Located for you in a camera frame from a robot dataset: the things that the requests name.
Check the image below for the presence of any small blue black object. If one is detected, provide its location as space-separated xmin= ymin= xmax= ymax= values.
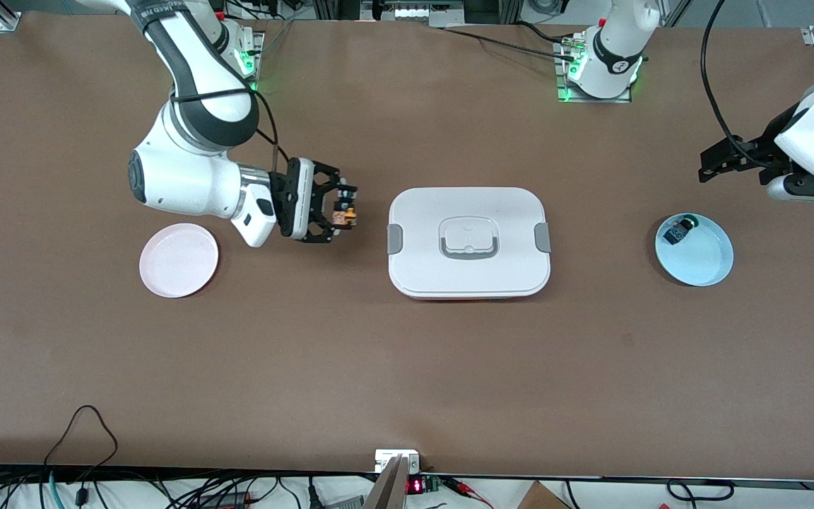
xmin=663 ymin=216 xmax=701 ymax=246

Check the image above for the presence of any light blue round plate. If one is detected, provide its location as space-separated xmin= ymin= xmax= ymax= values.
xmin=654 ymin=212 xmax=735 ymax=288

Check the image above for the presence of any pink round plate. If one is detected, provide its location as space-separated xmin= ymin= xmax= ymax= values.
xmin=138 ymin=223 xmax=220 ymax=298

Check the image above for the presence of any small white mounting block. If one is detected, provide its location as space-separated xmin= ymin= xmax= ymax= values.
xmin=374 ymin=449 xmax=420 ymax=473

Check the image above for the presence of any grey upright bar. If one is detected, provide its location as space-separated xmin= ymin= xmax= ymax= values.
xmin=363 ymin=455 xmax=409 ymax=509

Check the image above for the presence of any black power adapter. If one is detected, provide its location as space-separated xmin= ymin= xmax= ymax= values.
xmin=199 ymin=491 xmax=252 ymax=509

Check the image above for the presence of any red clip lead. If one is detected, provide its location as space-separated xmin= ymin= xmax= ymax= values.
xmin=446 ymin=477 xmax=496 ymax=508

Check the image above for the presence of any brown cardboard piece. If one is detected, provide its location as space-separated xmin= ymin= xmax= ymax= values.
xmin=517 ymin=481 xmax=570 ymax=509

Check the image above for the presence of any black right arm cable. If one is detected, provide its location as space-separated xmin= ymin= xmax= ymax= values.
xmin=170 ymin=88 xmax=289 ymax=172

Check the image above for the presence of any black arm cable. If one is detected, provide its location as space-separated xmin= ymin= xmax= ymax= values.
xmin=702 ymin=0 xmax=779 ymax=167
xmin=170 ymin=88 xmax=289 ymax=172

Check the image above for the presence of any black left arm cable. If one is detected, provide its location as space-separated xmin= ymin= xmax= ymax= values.
xmin=702 ymin=0 xmax=779 ymax=167

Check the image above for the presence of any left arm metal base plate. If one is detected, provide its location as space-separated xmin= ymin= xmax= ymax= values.
xmin=554 ymin=39 xmax=632 ymax=103

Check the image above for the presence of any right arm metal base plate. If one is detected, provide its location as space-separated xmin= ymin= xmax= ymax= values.
xmin=241 ymin=28 xmax=266 ymax=94

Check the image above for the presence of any white lunch box grey handle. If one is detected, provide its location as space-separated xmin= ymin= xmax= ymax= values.
xmin=387 ymin=187 xmax=552 ymax=302

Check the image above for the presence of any black cable on table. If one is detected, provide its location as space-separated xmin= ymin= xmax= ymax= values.
xmin=432 ymin=21 xmax=577 ymax=61

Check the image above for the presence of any black looped cable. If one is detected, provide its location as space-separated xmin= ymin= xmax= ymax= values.
xmin=43 ymin=405 xmax=119 ymax=488

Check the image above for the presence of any black coiled floor cable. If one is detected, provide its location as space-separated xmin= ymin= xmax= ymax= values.
xmin=666 ymin=479 xmax=735 ymax=501

